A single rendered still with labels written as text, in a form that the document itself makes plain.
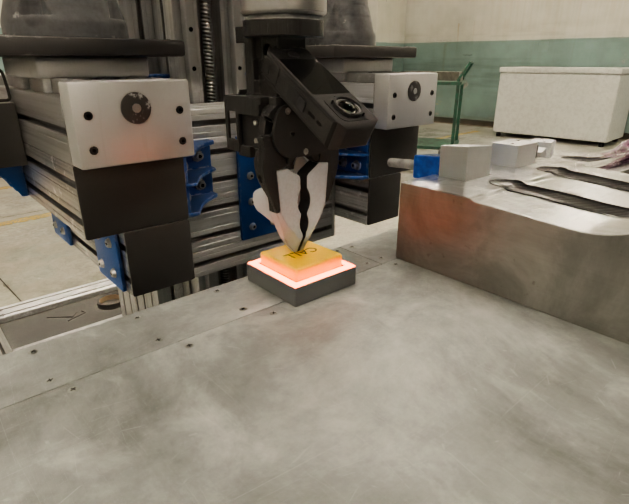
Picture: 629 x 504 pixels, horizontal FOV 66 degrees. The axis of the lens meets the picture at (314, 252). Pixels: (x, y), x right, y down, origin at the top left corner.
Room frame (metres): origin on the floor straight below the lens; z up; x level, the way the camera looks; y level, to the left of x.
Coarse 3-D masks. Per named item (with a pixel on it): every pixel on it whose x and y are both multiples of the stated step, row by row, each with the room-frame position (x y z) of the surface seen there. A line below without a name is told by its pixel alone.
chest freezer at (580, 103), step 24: (528, 72) 6.86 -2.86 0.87; (552, 72) 6.64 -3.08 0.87; (576, 72) 6.43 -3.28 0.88; (600, 72) 6.24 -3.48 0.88; (624, 72) 6.12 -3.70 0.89; (504, 96) 7.07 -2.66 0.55; (528, 96) 6.83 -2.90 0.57; (552, 96) 6.61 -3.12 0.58; (576, 96) 6.40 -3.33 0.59; (600, 96) 6.21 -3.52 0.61; (624, 96) 6.32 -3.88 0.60; (504, 120) 7.03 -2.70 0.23; (528, 120) 6.79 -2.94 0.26; (552, 120) 6.57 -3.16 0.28; (576, 120) 6.36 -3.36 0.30; (600, 120) 6.17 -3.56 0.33; (624, 120) 6.50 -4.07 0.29; (600, 144) 6.15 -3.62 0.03
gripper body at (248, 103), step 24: (264, 24) 0.43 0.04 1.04; (288, 24) 0.43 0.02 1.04; (312, 24) 0.44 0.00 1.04; (264, 48) 0.47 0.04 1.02; (288, 48) 0.45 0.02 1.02; (240, 96) 0.46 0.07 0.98; (264, 96) 0.46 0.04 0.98; (240, 120) 0.47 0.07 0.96; (264, 120) 0.44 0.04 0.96; (288, 120) 0.43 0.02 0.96; (240, 144) 0.47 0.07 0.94; (288, 144) 0.43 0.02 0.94; (312, 144) 0.45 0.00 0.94
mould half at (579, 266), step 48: (432, 192) 0.49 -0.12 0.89; (480, 192) 0.47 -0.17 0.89; (576, 192) 0.49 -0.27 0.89; (624, 192) 0.50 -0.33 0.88; (432, 240) 0.48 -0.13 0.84; (480, 240) 0.44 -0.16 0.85; (528, 240) 0.41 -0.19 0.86; (576, 240) 0.38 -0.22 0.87; (624, 240) 0.35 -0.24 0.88; (480, 288) 0.43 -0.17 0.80; (528, 288) 0.40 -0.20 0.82; (576, 288) 0.37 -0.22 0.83; (624, 288) 0.34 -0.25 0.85; (624, 336) 0.34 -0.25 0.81
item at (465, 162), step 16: (464, 144) 0.57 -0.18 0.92; (400, 160) 0.62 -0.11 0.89; (416, 160) 0.58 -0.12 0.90; (432, 160) 0.56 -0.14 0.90; (448, 160) 0.54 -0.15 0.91; (464, 160) 0.53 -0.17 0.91; (480, 160) 0.54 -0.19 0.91; (416, 176) 0.58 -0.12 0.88; (448, 176) 0.54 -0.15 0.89; (464, 176) 0.53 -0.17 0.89; (480, 176) 0.54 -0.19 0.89
